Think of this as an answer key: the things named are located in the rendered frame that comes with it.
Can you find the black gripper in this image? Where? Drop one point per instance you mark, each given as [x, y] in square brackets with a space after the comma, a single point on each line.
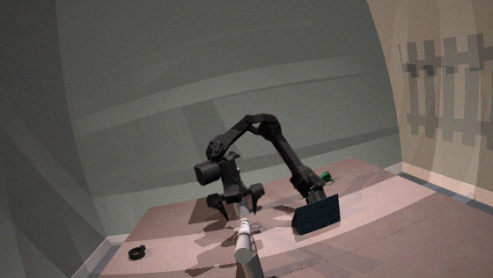
[215, 200]

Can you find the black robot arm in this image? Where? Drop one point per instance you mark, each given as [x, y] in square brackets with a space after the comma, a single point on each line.
[218, 165]

